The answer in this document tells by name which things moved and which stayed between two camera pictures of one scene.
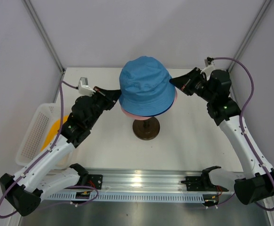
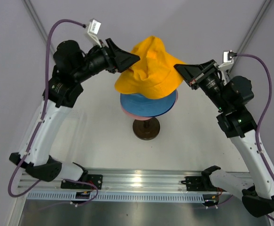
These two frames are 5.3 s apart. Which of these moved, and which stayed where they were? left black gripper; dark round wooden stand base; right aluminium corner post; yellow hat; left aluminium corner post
Moved: yellow hat; left black gripper
Stayed: dark round wooden stand base; right aluminium corner post; left aluminium corner post
